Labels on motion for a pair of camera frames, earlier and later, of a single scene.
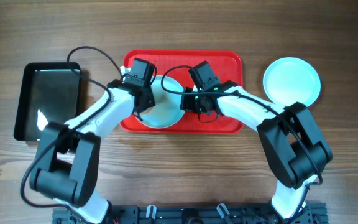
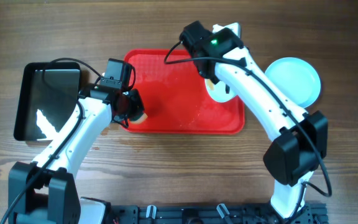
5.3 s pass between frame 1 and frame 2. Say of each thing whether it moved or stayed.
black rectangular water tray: stayed
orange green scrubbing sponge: moved
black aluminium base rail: stayed
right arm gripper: moved
